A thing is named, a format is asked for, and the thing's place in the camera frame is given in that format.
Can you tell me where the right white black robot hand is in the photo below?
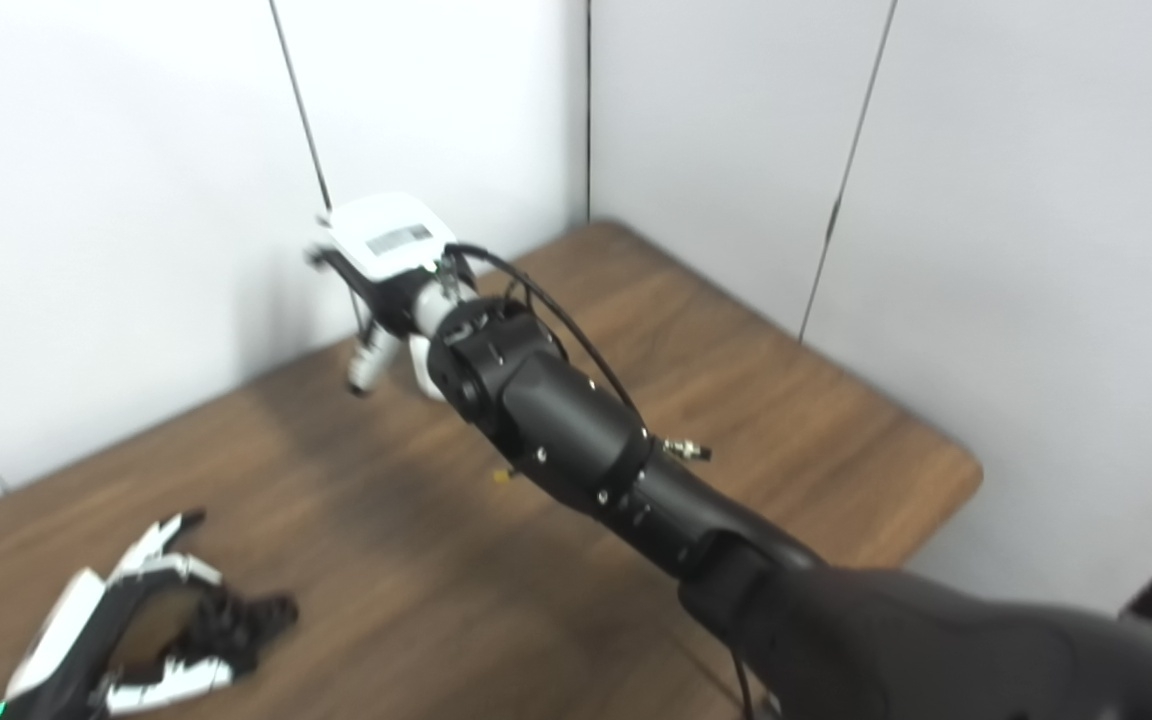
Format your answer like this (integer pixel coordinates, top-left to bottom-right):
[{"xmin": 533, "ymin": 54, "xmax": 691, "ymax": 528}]
[{"xmin": 306, "ymin": 192, "xmax": 462, "ymax": 401}]

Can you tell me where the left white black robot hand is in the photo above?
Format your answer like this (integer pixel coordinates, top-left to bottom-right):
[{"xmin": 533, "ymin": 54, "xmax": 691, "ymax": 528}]
[{"xmin": 0, "ymin": 510, "xmax": 237, "ymax": 720}]

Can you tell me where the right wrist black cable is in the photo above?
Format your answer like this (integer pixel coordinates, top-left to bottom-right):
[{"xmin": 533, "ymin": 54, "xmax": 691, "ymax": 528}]
[{"xmin": 441, "ymin": 243, "xmax": 755, "ymax": 720}]

